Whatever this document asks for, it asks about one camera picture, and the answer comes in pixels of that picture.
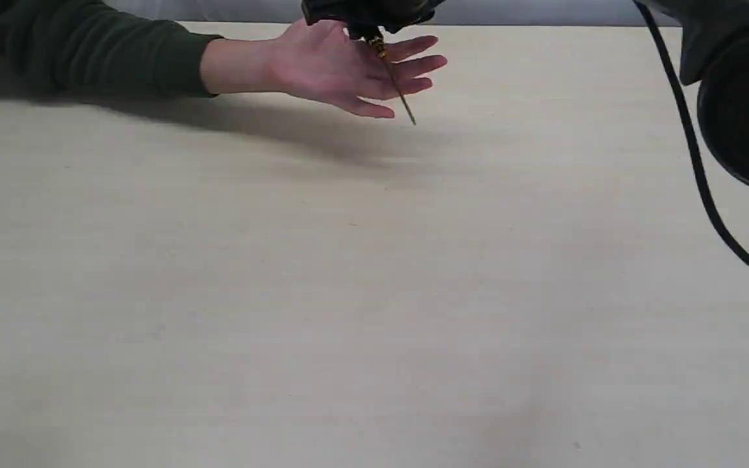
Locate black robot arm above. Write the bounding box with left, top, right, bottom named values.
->
left=635, top=1, right=749, bottom=214

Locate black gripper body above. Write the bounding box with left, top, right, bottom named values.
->
left=301, top=1, right=443, bottom=36

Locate person's bare hand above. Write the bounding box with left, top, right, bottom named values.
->
left=263, top=19, right=448, bottom=119

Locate black gold precision screwdriver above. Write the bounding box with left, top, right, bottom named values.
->
left=346, top=23, right=417, bottom=125

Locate green sleeved forearm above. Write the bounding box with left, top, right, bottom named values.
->
left=0, top=0, right=274, bottom=98

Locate black cable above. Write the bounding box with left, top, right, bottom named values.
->
left=631, top=0, right=749, bottom=298

